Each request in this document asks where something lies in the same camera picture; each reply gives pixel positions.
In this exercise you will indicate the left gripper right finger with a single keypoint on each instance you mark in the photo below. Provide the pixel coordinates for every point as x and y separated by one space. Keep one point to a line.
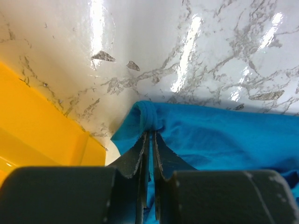
185 195

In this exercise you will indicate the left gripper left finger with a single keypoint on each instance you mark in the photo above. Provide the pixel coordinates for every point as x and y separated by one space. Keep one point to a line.
115 194

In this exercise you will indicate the blue t shirt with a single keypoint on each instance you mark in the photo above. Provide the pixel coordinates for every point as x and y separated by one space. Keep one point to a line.
215 139

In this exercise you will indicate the yellow plastic bin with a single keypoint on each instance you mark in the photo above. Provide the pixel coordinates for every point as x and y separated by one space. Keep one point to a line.
34 133

